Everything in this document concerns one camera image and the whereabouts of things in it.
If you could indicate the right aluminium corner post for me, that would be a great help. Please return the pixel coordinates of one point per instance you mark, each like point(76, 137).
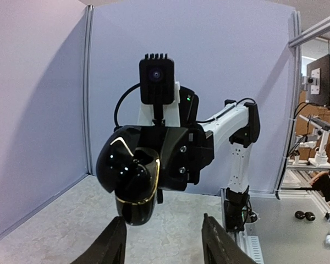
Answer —
point(292, 102)

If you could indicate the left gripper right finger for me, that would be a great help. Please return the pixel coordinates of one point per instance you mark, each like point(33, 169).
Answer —
point(218, 246)

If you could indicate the aluminium front rail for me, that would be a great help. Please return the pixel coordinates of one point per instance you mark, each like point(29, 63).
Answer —
point(249, 244)

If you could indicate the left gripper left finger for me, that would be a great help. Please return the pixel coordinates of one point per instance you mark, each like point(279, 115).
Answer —
point(109, 247)

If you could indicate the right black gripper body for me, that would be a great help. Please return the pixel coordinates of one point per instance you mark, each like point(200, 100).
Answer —
point(183, 152)

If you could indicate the black dumbbell object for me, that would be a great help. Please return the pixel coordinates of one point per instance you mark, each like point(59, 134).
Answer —
point(309, 216)

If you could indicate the black earbud case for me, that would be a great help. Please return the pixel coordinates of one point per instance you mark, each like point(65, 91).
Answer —
point(131, 172)

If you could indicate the aluminium corner post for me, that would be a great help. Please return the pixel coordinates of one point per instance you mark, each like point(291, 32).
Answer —
point(292, 102)
point(86, 89)

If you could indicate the left aluminium corner post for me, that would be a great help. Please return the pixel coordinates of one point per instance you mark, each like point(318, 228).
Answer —
point(86, 89)

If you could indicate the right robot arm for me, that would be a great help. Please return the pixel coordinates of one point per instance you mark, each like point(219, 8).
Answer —
point(239, 124)

